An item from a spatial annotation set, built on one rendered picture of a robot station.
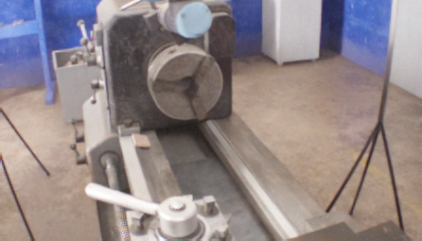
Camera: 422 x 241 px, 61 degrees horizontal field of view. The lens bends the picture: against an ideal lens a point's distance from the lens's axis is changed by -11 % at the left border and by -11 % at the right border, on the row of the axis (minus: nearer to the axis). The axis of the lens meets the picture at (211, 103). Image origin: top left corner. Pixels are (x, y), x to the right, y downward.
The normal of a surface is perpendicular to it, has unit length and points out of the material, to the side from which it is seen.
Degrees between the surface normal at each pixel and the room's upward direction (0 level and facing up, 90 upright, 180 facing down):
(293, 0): 90
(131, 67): 90
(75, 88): 90
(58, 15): 90
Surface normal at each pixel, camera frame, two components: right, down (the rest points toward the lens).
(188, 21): 0.43, 0.36
